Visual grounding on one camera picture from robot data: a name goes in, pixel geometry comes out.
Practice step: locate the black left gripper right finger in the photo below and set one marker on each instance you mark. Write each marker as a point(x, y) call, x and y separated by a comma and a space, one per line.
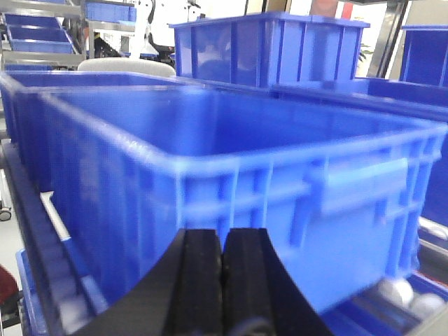
point(259, 296)

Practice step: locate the blue bin far right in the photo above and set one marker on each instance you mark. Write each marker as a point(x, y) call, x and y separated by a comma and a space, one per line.
point(421, 92)

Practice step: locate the grey office chair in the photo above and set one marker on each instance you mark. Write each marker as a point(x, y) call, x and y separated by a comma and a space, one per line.
point(114, 64)

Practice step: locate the large blue plastic bin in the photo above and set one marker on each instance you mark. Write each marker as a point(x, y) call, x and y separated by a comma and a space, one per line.
point(131, 166)

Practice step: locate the upper blue plastic crate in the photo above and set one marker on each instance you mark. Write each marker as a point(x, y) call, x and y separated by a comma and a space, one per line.
point(270, 48)

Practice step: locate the blue bin behind left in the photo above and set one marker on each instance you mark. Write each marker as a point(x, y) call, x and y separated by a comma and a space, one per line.
point(24, 109)

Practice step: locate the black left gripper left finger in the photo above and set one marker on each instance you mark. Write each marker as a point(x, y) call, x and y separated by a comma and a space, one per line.
point(180, 295)

